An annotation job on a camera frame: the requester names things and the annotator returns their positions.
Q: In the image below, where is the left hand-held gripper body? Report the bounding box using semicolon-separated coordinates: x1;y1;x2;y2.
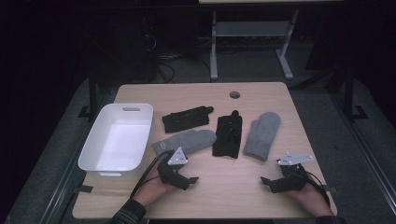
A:
157;147;190;189

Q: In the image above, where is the person's left hand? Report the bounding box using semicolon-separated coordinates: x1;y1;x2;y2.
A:
133;176;176;207

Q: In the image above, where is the black metal stand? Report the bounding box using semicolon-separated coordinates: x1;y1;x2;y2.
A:
341;60;370;121
77;60;107;119

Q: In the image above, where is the black glove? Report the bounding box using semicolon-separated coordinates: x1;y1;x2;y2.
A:
162;105;215;134
212;109;244;160

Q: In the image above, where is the right hand-held gripper black cable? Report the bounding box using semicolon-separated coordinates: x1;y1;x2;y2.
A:
304;170;332;207

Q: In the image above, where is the bundle of floor cables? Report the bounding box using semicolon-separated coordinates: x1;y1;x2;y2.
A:
141;17;213;84

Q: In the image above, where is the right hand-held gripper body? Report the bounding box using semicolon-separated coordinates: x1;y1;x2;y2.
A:
273;151;315;193

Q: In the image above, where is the grey metal desk frame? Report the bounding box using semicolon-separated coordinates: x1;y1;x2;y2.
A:
209;8;301;81

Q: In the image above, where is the white plastic bin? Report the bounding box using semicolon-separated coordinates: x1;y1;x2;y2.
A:
78;103;155;180

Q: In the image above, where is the grey mitten with label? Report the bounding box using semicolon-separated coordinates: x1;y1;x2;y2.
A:
151;129;218;158

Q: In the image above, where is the black strap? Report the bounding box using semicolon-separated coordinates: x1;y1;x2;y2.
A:
72;184;94;194
322;185;339;196

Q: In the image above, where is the plain grey mitten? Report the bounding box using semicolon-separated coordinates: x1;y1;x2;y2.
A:
242;111;281;162

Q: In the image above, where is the person's right hand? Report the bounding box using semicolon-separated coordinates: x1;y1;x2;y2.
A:
287;184;334;217

